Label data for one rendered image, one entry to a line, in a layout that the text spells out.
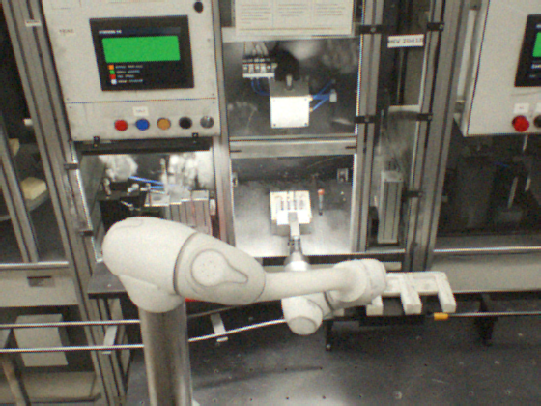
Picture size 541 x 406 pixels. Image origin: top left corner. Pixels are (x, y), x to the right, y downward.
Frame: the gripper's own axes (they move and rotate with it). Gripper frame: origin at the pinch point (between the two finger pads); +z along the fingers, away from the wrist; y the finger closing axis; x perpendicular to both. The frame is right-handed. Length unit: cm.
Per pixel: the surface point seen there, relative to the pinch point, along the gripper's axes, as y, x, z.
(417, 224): -2.3, -39.1, 0.7
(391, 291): -17.4, -29.6, -12.6
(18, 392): -46, 90, -22
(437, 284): -16.9, -43.9, -11.0
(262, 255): -13.1, 9.9, 1.5
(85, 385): -104, 88, 26
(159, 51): 60, 34, -1
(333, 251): -13.1, -13.3, 1.9
